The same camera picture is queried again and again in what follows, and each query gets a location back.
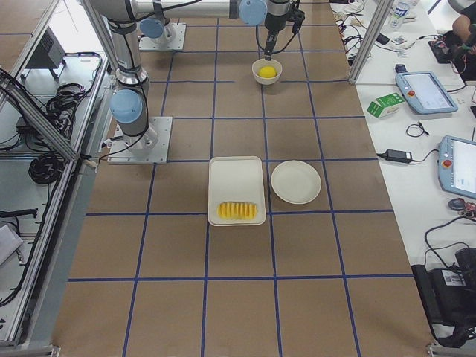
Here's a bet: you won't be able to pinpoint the grey electronics box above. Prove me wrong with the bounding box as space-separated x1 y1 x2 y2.
25 27 66 80

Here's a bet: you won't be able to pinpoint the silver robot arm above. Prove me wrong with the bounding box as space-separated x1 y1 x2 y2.
139 17 176 42
82 1 305 164

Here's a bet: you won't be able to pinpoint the cream round plate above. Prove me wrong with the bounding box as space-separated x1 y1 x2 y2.
271 160 322 205

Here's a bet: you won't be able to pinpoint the sliced yellow toy fruit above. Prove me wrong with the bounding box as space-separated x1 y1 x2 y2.
217 202 257 220

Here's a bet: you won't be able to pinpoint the aluminium frame post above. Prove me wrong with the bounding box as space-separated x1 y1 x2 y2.
348 0 393 84

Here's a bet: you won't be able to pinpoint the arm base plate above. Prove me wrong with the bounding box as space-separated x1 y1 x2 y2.
139 19 186 52
106 117 173 164

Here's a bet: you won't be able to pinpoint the green white carton box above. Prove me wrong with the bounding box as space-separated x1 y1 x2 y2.
367 93 405 118

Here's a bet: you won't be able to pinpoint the blue teach pendant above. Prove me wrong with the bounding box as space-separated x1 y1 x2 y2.
396 71 458 115
437 135 476 199

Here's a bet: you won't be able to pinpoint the black power adapter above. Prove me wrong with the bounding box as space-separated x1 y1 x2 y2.
385 149 413 164

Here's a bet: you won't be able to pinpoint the black coiled cables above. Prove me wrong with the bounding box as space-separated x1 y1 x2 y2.
28 152 62 187

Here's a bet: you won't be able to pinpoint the yellow lemon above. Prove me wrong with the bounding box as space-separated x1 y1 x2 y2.
257 65 277 79

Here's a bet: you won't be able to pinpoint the white bowl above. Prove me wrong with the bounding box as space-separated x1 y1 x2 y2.
251 59 283 86

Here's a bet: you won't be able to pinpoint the black phone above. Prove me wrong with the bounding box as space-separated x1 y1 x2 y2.
376 33 390 45

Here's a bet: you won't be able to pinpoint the plastic water bottle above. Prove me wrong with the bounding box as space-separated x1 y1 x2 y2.
388 0 410 31

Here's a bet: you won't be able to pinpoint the cream rectangular tray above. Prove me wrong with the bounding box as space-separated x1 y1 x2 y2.
208 156 266 227

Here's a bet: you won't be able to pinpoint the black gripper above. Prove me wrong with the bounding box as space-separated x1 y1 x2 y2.
264 0 305 61

